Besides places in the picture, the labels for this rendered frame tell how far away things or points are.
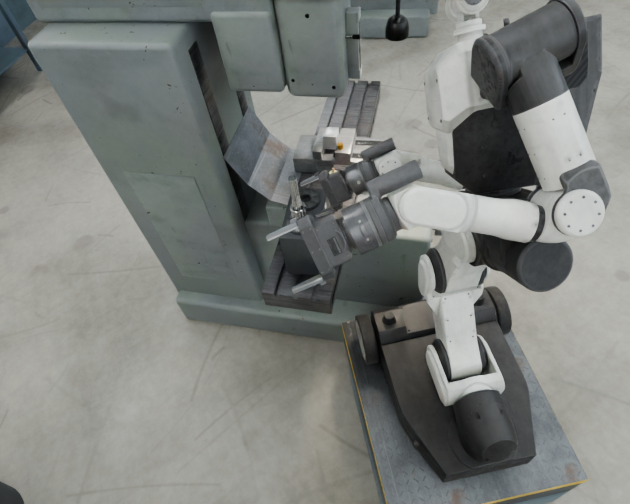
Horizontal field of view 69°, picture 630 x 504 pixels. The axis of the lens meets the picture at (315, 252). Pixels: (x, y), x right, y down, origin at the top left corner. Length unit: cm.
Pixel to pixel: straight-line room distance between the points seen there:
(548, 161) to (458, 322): 81
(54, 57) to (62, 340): 171
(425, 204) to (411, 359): 107
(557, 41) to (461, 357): 104
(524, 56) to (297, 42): 80
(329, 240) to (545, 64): 44
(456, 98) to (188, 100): 89
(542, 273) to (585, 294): 183
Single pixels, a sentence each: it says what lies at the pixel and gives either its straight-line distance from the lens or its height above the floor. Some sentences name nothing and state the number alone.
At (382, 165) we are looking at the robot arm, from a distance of 127.
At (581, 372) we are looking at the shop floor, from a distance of 257.
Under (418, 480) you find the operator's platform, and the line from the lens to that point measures 182.
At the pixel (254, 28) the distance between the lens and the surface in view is 148.
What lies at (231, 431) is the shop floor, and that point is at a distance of 236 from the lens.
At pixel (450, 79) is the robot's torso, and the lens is 97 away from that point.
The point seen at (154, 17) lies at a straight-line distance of 161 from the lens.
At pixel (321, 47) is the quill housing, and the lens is 147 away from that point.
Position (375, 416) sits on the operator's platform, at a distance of 187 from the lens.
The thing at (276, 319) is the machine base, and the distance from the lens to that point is 237.
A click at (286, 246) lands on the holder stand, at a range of 143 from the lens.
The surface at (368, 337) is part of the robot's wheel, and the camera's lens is 179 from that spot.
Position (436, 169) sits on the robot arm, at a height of 130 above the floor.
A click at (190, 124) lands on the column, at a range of 162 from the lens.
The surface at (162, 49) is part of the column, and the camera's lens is 150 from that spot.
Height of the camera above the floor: 217
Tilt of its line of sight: 51 degrees down
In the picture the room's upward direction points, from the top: 9 degrees counter-clockwise
